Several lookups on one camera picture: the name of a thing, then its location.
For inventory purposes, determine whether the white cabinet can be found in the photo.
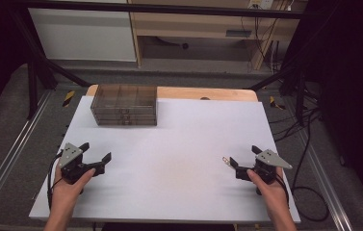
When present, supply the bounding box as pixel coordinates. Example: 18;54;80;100
28;0;138;63

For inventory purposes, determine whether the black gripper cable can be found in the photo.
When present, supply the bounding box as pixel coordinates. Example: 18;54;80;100
274;174;291;206
46;151;64;210

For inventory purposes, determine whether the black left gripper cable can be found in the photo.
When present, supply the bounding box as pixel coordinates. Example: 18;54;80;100
46;151;64;210

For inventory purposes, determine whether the aluminium floor rail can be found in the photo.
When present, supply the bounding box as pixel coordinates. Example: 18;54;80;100
0;90;54;223
297;128;354;231

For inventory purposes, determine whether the black metal frame bar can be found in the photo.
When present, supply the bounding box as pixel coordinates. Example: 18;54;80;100
9;1;312;20

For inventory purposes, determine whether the person's right hand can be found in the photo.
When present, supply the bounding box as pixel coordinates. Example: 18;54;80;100
246;167;289;210

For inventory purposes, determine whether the white table board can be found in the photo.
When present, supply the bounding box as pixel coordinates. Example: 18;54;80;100
28;95;301;224

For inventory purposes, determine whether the black looped floor cable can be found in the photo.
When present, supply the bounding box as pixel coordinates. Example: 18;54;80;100
290;109;330;222

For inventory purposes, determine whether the bundle of black cables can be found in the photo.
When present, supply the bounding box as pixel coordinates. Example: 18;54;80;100
268;105;322;143

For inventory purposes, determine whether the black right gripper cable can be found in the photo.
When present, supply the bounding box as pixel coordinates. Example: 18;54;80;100
274;174;291;206

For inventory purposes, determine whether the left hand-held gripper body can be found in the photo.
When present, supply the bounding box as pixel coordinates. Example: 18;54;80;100
58;142;89;186

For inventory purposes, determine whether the yellow black striped tape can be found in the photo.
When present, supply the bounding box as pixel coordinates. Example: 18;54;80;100
62;90;76;108
269;95;286;111

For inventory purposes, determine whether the white power strip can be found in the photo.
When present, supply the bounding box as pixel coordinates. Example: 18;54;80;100
247;0;275;11

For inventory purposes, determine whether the clear grey drawer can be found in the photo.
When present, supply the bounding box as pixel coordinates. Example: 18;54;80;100
96;118;158;127

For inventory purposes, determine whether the light wooden desk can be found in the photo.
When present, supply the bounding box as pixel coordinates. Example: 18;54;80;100
127;0;309;71

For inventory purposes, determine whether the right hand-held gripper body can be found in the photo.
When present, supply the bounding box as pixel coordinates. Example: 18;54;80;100
253;148;294;186

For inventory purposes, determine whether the wooden table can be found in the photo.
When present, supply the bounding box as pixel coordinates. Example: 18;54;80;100
86;84;260;103

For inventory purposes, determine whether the black metal stand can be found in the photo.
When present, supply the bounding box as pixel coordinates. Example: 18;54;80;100
248;62;310;127
9;9;92;121

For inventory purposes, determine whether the clear grey drawer organizer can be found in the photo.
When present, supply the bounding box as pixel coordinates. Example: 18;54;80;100
90;84;158;127

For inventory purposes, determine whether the person's left hand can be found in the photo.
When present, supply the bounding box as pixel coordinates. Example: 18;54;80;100
51;167;97;210

